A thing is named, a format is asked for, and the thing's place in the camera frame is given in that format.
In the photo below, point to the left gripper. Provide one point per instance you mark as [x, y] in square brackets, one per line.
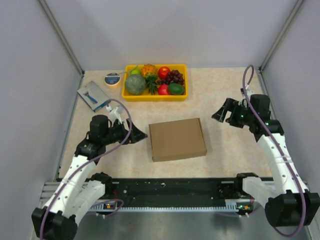
[136, 135]

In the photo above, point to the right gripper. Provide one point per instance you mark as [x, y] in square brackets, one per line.
[229, 105]

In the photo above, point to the brown cardboard box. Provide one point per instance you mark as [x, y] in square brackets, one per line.
[177, 140]

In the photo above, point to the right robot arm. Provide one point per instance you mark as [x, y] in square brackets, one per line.
[290, 201]

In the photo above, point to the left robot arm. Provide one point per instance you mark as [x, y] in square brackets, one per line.
[61, 215]

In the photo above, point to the yellow plastic tray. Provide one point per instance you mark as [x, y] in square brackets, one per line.
[148, 97]

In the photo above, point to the green avocado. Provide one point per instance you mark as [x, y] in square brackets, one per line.
[176, 89]

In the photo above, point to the green netted melon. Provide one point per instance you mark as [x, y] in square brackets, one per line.
[135, 84]

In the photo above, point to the red pink fruit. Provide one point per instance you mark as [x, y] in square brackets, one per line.
[163, 90]

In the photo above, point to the green pineapple leaves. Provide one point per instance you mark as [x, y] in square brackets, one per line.
[151, 84]

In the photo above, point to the purple grape bunch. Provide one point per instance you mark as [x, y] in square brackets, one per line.
[173, 77]

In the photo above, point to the tape roll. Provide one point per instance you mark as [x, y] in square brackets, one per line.
[112, 80]

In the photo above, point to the blue razor package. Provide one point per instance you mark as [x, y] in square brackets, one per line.
[93, 96]

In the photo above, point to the red apple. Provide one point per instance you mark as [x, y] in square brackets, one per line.
[163, 72]

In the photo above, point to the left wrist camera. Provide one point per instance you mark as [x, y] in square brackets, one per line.
[115, 113]

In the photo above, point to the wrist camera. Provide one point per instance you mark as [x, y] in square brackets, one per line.
[115, 113]
[244, 93]

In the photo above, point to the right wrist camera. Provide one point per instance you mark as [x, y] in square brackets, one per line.
[244, 93]

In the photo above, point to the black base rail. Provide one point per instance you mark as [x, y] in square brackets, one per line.
[174, 192]

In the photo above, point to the right aluminium frame post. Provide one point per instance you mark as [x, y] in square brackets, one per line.
[282, 34]

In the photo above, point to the aluminium frame post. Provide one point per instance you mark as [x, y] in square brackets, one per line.
[60, 35]
[282, 34]

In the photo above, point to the white slotted cable duct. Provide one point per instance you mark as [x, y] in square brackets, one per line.
[228, 208]

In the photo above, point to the left aluminium frame post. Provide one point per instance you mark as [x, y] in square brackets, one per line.
[60, 35]

